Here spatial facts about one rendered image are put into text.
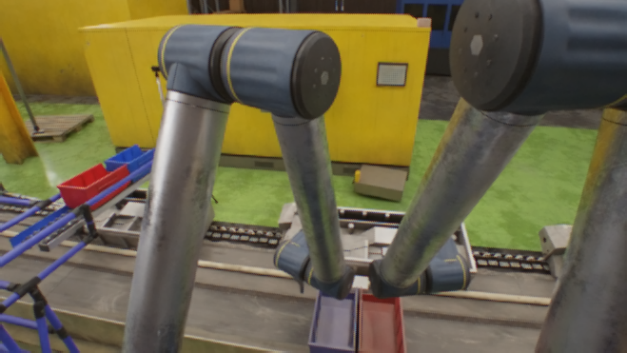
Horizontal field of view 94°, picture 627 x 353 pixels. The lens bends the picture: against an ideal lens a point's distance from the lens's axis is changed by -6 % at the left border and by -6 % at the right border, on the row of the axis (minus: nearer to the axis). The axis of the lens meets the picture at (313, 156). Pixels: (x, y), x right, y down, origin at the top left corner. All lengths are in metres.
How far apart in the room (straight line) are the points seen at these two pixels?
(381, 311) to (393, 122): 2.50
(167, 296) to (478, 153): 0.66
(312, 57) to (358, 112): 3.26
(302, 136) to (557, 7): 0.41
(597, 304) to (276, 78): 0.59
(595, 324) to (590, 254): 0.11
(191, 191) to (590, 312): 0.72
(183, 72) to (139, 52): 3.83
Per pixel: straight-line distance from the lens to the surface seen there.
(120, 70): 4.74
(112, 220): 2.29
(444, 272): 0.98
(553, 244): 2.19
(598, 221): 0.60
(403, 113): 3.77
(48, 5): 9.45
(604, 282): 0.62
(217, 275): 1.94
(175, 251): 0.73
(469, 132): 0.46
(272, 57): 0.51
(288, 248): 1.12
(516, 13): 0.36
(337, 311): 1.72
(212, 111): 0.66
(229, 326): 1.73
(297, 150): 0.61
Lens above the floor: 2.16
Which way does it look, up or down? 28 degrees down
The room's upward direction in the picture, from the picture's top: straight up
